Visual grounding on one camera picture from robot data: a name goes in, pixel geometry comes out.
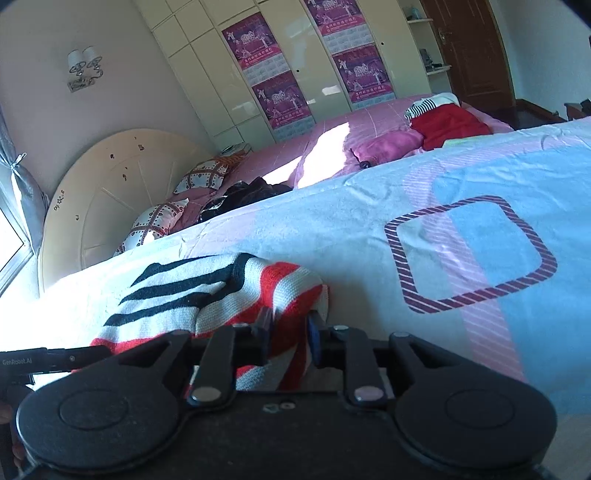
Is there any striped knit sweater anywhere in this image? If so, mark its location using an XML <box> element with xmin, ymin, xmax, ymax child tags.
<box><xmin>92</xmin><ymin>253</ymin><xmax>329</xmax><ymax>391</ymax></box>

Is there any window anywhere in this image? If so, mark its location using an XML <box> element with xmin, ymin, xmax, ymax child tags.
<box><xmin>0</xmin><ymin>197</ymin><xmax>33</xmax><ymax>294</ymax></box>

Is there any grey blue curtain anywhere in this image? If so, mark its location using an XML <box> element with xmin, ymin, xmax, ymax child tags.
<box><xmin>0</xmin><ymin>115</ymin><xmax>49</xmax><ymax>255</ymax></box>

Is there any patterned light blue bedsheet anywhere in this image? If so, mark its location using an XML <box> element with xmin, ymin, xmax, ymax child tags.
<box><xmin>1</xmin><ymin>119</ymin><xmax>590</xmax><ymax>415</ymax></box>

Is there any cream round headboard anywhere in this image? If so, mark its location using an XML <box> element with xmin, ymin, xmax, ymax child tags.
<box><xmin>38</xmin><ymin>129</ymin><xmax>213</xmax><ymax>292</ymax></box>

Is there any near patterned pillow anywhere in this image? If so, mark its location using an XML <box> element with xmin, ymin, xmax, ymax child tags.
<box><xmin>113</xmin><ymin>199</ymin><xmax>189</xmax><ymax>256</ymax></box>

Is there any patterned pillow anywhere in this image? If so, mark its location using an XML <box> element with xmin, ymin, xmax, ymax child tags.
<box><xmin>173</xmin><ymin>157</ymin><xmax>236</xmax><ymax>195</ymax></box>
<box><xmin>113</xmin><ymin>199</ymin><xmax>189</xmax><ymax>256</ymax></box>

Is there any black garment on bed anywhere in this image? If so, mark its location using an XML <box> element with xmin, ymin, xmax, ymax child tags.
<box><xmin>198</xmin><ymin>177</ymin><xmax>293</xmax><ymax>223</ymax></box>

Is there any far patterned pillow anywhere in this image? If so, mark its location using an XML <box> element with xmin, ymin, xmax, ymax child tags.
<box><xmin>173</xmin><ymin>157</ymin><xmax>236</xmax><ymax>195</ymax></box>

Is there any pink folded garment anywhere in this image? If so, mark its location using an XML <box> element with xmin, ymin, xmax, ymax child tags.
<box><xmin>352</xmin><ymin>129</ymin><xmax>424</xmax><ymax>166</ymax></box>

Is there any red folded garment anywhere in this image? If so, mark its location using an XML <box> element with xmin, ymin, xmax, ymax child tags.
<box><xmin>410</xmin><ymin>104</ymin><xmax>492</xmax><ymax>151</ymax></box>

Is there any pink bed cover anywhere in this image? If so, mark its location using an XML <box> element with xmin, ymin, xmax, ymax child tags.
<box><xmin>165</xmin><ymin>94</ymin><xmax>514</xmax><ymax>236</ymax></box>

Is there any striped folded garment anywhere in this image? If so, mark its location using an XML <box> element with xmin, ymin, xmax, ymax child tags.
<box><xmin>405</xmin><ymin>92</ymin><xmax>461</xmax><ymax>121</ymax></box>

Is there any lower left pink poster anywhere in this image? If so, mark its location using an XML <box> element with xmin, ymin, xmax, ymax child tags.
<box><xmin>252</xmin><ymin>71</ymin><xmax>311</xmax><ymax>130</ymax></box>

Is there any pink poster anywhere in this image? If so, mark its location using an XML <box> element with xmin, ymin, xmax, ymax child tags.
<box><xmin>305</xmin><ymin>0</ymin><xmax>361</xmax><ymax>26</ymax></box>
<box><xmin>222</xmin><ymin>13</ymin><xmax>288</xmax><ymax>77</ymax></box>
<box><xmin>332</xmin><ymin>44</ymin><xmax>396</xmax><ymax>110</ymax></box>
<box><xmin>252</xmin><ymin>71</ymin><xmax>311</xmax><ymax>130</ymax></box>

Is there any lower right pink poster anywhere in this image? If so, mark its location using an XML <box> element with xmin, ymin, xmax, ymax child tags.
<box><xmin>332</xmin><ymin>44</ymin><xmax>396</xmax><ymax>110</ymax></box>

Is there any brown wooden door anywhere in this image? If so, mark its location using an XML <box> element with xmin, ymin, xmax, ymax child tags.
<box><xmin>422</xmin><ymin>0</ymin><xmax>515</xmax><ymax>113</ymax></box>

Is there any upper left pink poster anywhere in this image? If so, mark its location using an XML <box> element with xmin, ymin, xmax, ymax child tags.
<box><xmin>222</xmin><ymin>13</ymin><xmax>288</xmax><ymax>77</ymax></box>

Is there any upper right pink poster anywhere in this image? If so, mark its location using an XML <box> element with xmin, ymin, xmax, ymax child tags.
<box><xmin>305</xmin><ymin>0</ymin><xmax>361</xmax><ymax>26</ymax></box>

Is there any wall sconce lamp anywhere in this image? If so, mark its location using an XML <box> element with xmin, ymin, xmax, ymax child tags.
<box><xmin>67</xmin><ymin>46</ymin><xmax>104</xmax><ymax>93</ymax></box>

